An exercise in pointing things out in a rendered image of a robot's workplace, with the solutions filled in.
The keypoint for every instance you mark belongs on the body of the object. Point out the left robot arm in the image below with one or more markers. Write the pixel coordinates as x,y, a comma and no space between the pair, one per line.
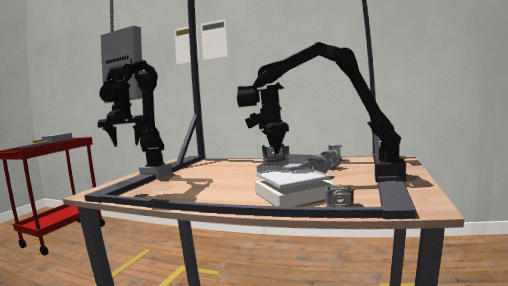
381,126

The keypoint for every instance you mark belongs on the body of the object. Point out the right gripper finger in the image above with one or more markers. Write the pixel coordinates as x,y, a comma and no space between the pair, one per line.
137,131
113,134

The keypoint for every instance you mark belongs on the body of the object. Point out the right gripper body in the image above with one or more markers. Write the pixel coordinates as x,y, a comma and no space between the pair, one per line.
138,120

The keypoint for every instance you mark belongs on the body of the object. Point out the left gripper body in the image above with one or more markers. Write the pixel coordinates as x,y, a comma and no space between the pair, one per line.
273,115

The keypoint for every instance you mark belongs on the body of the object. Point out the white digital scale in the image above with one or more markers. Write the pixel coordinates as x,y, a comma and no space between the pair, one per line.
292,193

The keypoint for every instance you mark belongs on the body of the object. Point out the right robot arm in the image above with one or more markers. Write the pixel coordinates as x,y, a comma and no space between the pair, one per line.
147,82

